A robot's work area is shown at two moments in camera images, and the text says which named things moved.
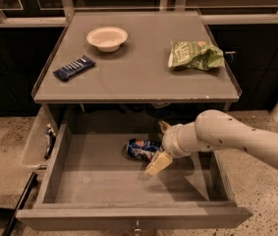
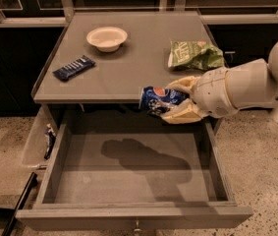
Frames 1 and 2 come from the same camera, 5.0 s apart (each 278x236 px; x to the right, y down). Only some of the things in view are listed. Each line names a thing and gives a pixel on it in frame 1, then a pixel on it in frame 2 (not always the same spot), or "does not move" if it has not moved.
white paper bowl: [107, 38] does not move
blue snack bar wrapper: [79, 66] does not move
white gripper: [170, 142] to [212, 92]
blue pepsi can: [142, 149] to [158, 101]
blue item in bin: [52, 141] does not move
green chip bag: [197, 55] does not move
